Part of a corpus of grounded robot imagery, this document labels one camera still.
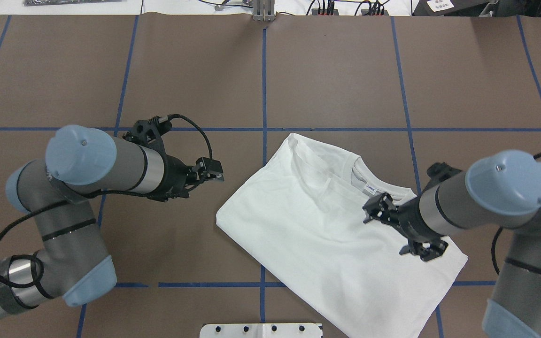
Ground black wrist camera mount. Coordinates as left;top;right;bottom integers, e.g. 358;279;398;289
122;116;172;154
422;162;462;193

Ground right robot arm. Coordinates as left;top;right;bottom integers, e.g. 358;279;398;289
363;150;541;338

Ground black usb hub lower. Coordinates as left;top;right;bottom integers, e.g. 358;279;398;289
357;0;389;16

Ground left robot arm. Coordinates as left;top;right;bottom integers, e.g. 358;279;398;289
0;118;224;319

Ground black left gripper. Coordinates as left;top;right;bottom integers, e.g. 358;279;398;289
160;157;224;202

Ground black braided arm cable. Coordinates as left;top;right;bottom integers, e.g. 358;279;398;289
0;114;214;289
490;147;541;275

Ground white long-sleeve printed shirt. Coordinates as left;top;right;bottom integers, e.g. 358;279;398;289
216;133;468;338

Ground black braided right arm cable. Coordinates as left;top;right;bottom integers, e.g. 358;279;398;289
490;147;541;275

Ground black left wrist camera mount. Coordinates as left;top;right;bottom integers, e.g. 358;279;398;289
122;116;172;154

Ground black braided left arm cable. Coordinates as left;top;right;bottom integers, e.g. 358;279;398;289
0;114;214;289

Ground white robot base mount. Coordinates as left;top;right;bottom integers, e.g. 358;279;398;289
199;323;324;338

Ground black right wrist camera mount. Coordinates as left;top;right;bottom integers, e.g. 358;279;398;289
422;162;462;193

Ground black usb hub upper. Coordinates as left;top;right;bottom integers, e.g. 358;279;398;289
306;0;339;16

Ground black laptop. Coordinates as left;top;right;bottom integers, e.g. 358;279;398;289
411;0;500;17

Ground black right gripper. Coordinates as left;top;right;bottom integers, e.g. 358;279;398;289
363;192;449;262

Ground black usb hub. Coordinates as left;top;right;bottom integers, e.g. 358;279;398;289
306;0;339;16
357;0;389;16

